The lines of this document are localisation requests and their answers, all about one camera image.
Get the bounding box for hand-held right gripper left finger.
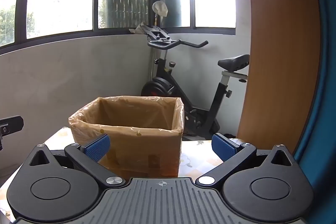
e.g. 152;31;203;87
26;134;126;188

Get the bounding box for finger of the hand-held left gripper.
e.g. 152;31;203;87
0;115;24;139

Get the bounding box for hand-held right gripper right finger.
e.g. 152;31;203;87
196;133;294;186

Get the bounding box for plastic-lined brown cardboard box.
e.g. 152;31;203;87
69;95;184;179

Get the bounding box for black exercise bike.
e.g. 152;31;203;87
140;24;250;136

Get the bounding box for blue curtain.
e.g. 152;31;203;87
293;0;336;224

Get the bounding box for brown wooden door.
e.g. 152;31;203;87
238;0;322;152

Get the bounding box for crumpled white bag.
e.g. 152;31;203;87
129;22;148;35

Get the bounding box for black-framed window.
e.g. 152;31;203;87
0;0;237;55

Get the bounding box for white bag-covered pole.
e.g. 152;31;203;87
152;0;168;28

